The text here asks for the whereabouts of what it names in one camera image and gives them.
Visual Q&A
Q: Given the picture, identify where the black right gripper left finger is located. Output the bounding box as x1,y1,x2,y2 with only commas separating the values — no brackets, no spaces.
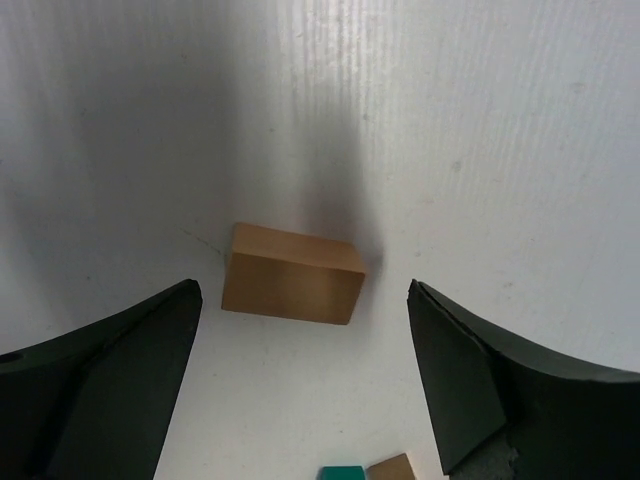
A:
1,280,203,479

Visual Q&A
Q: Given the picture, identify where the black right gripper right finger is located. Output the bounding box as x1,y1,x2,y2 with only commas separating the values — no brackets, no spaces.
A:
407,281,639,479

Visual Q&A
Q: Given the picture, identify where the natural wood block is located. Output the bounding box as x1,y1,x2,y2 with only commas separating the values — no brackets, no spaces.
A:
366,453,416,480
221,222,367,325

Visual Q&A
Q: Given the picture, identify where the teal wood block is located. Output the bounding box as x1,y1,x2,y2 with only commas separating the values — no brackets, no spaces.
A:
317,465,366,480

